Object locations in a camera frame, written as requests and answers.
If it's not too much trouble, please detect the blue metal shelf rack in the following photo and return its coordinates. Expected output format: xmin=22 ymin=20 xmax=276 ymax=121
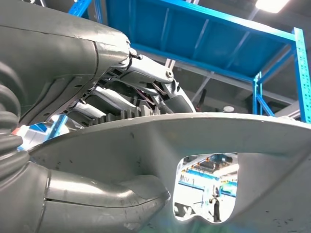
xmin=45 ymin=0 xmax=311 ymax=152

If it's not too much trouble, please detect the ceiling light panel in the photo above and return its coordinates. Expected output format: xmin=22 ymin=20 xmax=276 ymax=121
xmin=255 ymin=0 xmax=291 ymax=14

